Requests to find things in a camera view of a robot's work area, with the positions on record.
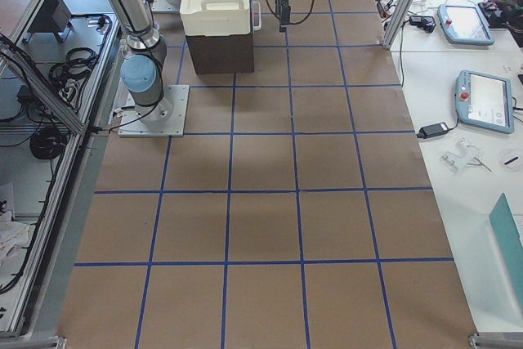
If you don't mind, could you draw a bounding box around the aluminium frame post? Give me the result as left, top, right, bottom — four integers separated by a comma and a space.
382, 0, 434, 51

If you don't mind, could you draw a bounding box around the blue teach pendant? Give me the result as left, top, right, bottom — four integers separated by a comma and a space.
437, 4, 494, 47
454, 70, 514, 134

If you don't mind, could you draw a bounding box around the white crumpled cloth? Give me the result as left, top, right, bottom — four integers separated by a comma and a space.
0, 183, 32, 268

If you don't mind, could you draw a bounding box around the black monitor on floor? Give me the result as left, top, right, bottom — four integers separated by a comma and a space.
23, 0, 72, 43

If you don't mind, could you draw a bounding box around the dark brown wooden cabinet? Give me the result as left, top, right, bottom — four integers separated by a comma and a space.
186, 33, 254, 75

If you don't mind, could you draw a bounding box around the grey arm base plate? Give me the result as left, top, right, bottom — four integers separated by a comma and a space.
151, 0, 181, 14
118, 85, 190, 137

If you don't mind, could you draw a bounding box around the teal folder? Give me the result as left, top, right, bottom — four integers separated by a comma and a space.
489, 193, 522, 308

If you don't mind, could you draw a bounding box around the white plastic bin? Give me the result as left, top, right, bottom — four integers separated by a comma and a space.
180, 0, 251, 37

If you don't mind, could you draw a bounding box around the black power brick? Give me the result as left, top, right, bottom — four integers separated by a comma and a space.
417, 122, 449, 139

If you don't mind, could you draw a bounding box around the blue teach pendant far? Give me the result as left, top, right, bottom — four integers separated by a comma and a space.
437, 4, 494, 47

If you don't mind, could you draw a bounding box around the blue teach pendant near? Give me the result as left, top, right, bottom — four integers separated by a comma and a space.
454, 70, 514, 134

